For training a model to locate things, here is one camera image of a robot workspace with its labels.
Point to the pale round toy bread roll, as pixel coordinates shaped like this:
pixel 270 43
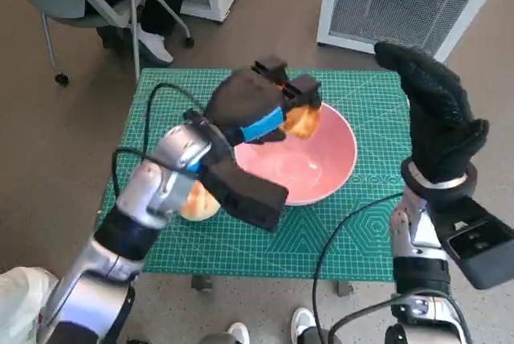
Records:
pixel 201 207

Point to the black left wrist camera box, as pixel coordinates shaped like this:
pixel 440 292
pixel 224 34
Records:
pixel 249 199

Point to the large white grilled unit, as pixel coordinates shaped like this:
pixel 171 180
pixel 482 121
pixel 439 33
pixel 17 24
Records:
pixel 401 2

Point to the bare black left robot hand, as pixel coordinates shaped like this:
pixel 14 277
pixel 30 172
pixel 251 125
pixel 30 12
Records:
pixel 245 99

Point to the black table bracket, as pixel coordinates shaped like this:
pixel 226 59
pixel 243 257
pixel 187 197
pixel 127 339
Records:
pixel 344 287
pixel 202 283

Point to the person in light clothes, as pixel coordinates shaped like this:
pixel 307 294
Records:
pixel 20 300

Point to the green cutting mat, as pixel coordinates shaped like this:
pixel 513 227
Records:
pixel 257 247

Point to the golden toy bread roll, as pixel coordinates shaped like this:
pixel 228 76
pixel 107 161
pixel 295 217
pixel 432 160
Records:
pixel 303 123

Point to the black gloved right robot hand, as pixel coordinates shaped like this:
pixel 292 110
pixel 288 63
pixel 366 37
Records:
pixel 437 127

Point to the pink bowl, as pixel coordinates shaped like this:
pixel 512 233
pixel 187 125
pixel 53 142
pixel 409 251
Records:
pixel 313 167

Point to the person's foot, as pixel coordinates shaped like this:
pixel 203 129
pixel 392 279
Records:
pixel 239 332
pixel 303 322

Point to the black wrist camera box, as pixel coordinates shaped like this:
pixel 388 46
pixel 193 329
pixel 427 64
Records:
pixel 474 239
pixel 249 199

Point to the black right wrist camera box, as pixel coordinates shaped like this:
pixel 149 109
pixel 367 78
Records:
pixel 474 239

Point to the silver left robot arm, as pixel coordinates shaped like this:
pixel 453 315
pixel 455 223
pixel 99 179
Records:
pixel 152 187

